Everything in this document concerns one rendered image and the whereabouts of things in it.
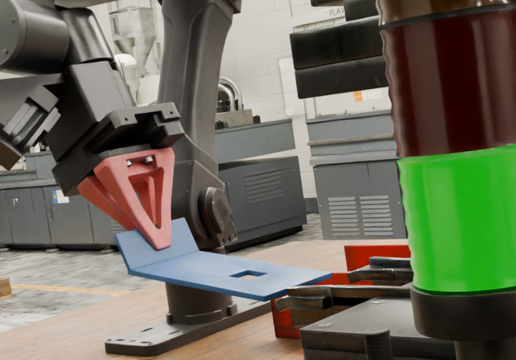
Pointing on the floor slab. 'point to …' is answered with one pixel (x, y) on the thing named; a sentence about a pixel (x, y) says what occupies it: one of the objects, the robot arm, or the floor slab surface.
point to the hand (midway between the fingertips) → (157, 240)
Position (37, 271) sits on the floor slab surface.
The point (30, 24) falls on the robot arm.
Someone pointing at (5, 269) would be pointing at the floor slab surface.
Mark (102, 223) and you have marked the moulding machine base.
